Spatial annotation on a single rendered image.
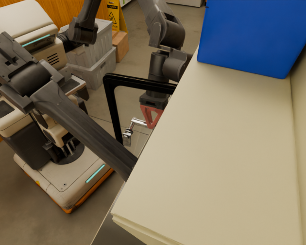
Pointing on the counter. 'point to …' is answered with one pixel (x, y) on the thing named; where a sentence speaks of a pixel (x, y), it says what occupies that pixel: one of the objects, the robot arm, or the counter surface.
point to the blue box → (256, 34)
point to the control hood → (217, 165)
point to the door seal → (128, 86)
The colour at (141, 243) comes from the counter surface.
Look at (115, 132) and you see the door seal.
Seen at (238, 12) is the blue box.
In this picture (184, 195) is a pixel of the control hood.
